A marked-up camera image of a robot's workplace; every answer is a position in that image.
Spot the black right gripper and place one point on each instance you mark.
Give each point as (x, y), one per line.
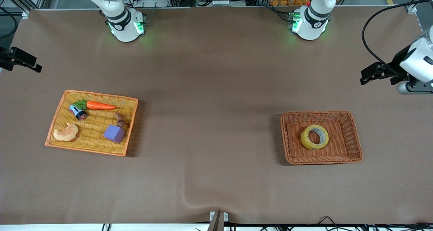
(13, 58)

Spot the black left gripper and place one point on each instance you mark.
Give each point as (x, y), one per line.
(396, 63)

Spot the yellow packing tape roll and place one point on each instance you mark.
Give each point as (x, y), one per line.
(306, 142)

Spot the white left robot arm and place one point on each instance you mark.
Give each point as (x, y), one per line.
(311, 21)

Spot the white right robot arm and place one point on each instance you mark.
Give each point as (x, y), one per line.
(123, 24)

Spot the blue cylindrical battery toy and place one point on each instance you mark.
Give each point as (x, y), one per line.
(77, 111)

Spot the beige croissant toy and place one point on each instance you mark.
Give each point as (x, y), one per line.
(66, 134)

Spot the orange toy carrot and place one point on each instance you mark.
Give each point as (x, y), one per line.
(99, 105)

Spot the brown wicker basket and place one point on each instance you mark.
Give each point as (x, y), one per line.
(338, 149)

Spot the yellow woven tray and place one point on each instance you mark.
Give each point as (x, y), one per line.
(94, 146)

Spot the brown mushroom toy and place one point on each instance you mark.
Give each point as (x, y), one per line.
(120, 120)

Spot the purple foam cube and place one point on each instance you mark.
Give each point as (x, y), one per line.
(114, 133)

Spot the table cover cloth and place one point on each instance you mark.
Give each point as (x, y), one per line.
(216, 89)

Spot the small white power strip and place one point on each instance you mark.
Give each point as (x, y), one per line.
(221, 2)

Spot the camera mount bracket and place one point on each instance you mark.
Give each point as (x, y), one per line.
(218, 222)

